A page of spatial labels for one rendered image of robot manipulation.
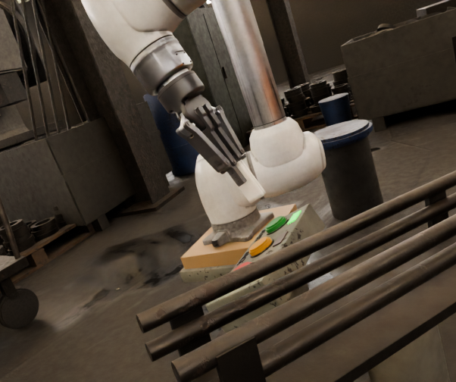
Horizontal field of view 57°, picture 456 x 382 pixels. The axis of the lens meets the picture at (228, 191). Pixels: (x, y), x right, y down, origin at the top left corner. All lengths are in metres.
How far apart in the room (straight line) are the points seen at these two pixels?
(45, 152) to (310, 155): 2.46
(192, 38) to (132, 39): 3.63
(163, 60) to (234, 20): 0.55
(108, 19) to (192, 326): 0.53
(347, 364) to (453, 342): 1.09
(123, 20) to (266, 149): 0.63
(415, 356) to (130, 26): 0.64
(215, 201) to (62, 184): 2.23
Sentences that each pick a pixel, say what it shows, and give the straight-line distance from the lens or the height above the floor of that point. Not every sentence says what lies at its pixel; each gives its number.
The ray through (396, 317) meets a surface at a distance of 0.32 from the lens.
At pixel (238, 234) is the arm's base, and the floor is 0.41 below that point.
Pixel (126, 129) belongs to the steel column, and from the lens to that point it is 3.47.
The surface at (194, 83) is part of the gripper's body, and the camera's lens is 0.69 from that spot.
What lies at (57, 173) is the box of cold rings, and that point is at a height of 0.55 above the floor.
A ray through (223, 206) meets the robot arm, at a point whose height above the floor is 0.51.
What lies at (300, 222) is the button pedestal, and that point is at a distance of 0.68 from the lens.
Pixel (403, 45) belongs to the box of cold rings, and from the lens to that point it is 3.57.
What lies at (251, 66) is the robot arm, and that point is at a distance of 1.20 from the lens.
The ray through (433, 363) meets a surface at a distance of 0.73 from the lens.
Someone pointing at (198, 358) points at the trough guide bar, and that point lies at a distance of 0.21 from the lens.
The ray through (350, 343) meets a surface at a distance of 0.29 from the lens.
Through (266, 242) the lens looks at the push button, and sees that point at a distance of 0.65.
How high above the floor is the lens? 0.88
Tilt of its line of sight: 16 degrees down
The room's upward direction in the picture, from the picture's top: 19 degrees counter-clockwise
